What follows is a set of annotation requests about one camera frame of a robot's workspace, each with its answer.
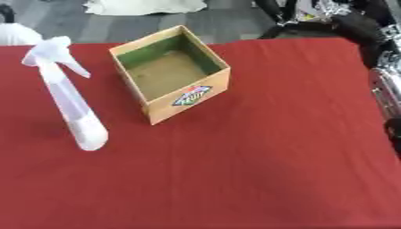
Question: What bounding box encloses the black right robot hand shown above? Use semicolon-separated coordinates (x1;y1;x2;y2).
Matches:
383;117;401;159

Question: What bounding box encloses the tan cardboard box green inside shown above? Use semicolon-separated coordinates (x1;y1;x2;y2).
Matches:
107;24;232;126

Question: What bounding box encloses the white spray bottle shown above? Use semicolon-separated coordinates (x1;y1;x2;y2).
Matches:
20;35;112;152

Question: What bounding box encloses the black chair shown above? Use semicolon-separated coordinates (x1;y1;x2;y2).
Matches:
252;0;336;40

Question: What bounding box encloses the white cloth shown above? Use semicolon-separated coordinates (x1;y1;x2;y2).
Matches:
81;0;210;17

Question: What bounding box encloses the white bag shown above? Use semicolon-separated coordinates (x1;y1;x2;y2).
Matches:
0;21;46;47

